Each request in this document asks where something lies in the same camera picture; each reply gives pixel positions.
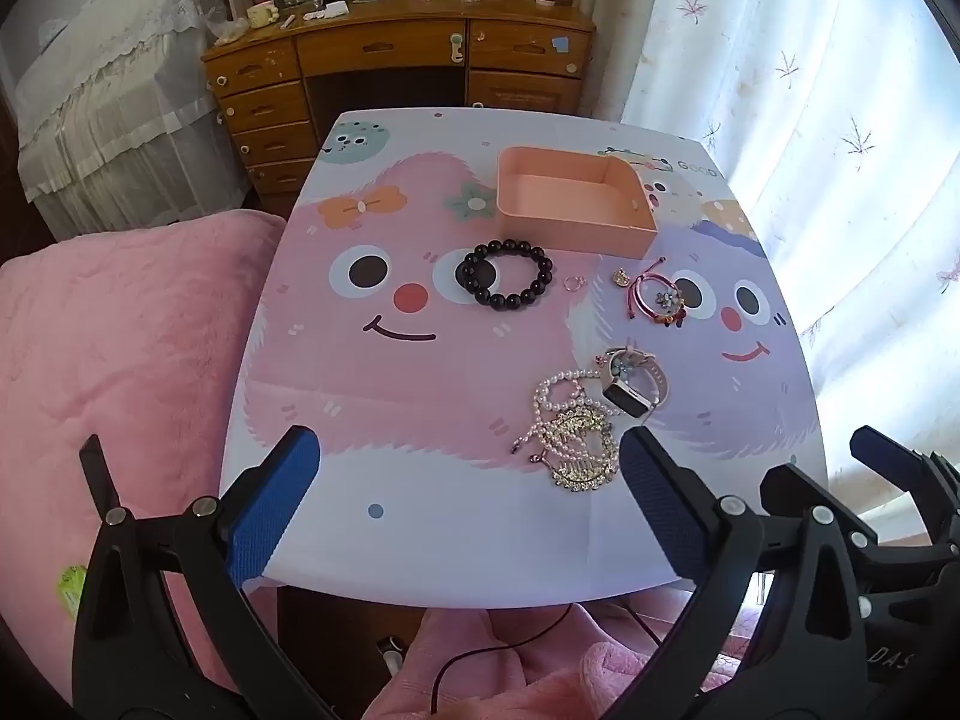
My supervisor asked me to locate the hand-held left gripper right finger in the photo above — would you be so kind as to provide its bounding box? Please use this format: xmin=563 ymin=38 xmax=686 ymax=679
xmin=600 ymin=426 xmax=871 ymax=720

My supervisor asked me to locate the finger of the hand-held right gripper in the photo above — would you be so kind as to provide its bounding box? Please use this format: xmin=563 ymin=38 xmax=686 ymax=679
xmin=850 ymin=425 xmax=960 ymax=515
xmin=759 ymin=465 xmax=960 ymax=567

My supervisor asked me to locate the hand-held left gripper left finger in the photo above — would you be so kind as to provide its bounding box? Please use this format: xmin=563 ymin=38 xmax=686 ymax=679
xmin=71 ymin=425 xmax=335 ymax=720

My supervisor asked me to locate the gold rhinestone hair ornament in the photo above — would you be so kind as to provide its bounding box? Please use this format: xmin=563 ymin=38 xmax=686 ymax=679
xmin=540 ymin=403 xmax=623 ymax=494

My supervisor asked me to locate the wristwatch with blue flower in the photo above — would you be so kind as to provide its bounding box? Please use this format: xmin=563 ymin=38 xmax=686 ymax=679
xmin=596 ymin=345 xmax=670 ymax=419

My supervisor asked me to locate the white pearl necklace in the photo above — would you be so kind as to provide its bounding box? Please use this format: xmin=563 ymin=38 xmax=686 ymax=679
xmin=512 ymin=369 xmax=612 ymax=466

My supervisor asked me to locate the black bead bracelet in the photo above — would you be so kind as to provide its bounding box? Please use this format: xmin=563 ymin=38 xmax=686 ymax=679
xmin=457 ymin=238 xmax=554 ymax=314

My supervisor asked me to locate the pink plastic tray box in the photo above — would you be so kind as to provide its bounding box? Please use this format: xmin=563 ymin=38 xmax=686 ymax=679
xmin=495 ymin=146 xmax=659 ymax=260

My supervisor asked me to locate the pink cushion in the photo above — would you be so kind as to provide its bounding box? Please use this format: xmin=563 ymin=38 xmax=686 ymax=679
xmin=0 ymin=210 xmax=290 ymax=691

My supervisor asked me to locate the green sticker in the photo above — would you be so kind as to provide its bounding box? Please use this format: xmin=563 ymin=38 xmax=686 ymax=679
xmin=56 ymin=564 xmax=89 ymax=620

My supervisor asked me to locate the person's pink fleece clothing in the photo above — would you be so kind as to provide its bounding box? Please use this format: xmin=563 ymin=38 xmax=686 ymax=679
xmin=360 ymin=589 xmax=751 ymax=720

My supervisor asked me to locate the white floral curtain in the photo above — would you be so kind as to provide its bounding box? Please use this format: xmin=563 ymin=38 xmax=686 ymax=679
xmin=585 ymin=0 xmax=960 ymax=541

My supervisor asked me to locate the white lace cloth cover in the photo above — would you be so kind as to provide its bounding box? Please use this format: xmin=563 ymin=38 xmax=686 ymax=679
xmin=15 ymin=0 xmax=252 ymax=237

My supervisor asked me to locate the wooden desk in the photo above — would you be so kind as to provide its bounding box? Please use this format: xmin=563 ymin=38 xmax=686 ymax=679
xmin=201 ymin=0 xmax=597 ymax=218

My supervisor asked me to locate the red string flower bracelet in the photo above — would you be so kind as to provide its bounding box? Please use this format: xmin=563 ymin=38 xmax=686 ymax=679
xmin=626 ymin=259 xmax=689 ymax=331

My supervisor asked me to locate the black cable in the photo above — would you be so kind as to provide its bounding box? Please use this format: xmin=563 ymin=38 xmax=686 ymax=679
xmin=431 ymin=600 xmax=661 ymax=717

